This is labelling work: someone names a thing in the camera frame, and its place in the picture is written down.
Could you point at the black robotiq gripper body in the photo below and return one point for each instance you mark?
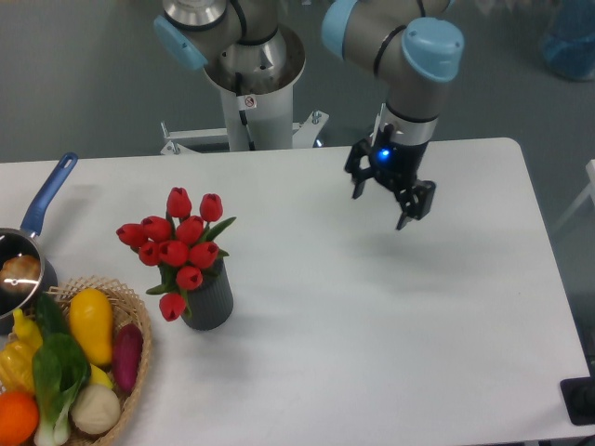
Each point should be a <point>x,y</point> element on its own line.
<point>393,163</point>

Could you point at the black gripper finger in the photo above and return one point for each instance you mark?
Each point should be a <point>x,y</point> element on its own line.
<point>415,201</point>
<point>353,166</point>

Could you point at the red tulip bouquet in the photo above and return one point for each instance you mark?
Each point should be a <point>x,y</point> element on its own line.
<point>181,245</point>

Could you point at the dark grey ribbed vase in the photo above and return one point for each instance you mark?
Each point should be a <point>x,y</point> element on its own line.
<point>210,304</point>

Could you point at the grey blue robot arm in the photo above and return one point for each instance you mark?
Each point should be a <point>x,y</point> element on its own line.
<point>405,44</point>

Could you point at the white chair part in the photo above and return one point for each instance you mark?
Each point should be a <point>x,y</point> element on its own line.
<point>581,205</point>

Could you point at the blue plastic bin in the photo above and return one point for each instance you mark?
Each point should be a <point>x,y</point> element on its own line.
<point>567,46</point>

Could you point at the black device at table edge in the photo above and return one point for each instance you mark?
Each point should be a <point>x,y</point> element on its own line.
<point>578,396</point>

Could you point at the woven wicker basket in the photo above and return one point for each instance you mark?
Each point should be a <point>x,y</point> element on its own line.
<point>127,308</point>

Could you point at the purple eggplant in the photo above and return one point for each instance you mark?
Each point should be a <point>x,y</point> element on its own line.
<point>126,355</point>

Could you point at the yellow squash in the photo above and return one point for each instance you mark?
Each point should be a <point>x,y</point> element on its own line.
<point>91,323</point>

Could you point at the green cucumber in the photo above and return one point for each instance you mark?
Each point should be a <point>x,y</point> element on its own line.
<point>49,317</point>

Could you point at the bread roll in pan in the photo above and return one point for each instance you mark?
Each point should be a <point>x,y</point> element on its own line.
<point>20,274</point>

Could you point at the green bok choy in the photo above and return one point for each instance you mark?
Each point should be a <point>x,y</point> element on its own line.
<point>60,370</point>

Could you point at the white garlic bulb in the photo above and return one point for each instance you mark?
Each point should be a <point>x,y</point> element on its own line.
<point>96,410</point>

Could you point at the small yellow pepper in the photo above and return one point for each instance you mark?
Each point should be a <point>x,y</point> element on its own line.
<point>26,330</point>

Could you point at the yellow bell pepper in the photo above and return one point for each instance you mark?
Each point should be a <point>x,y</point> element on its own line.
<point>17,367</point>

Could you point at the orange fruit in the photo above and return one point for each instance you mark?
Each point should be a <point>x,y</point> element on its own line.
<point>19,417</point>

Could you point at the blue handled saucepan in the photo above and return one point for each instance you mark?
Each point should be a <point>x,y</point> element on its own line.
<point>23,241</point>

